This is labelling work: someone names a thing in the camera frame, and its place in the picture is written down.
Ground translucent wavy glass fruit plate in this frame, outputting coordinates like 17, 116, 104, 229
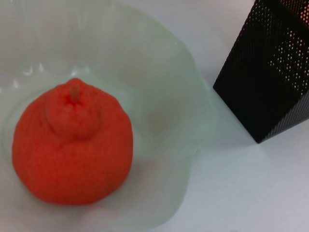
0, 0, 217, 232

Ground red-orange bumpy orange fruit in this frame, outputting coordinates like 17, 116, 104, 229
11, 77, 134, 206

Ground black mesh pen holder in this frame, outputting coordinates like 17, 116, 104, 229
212, 0, 309, 145

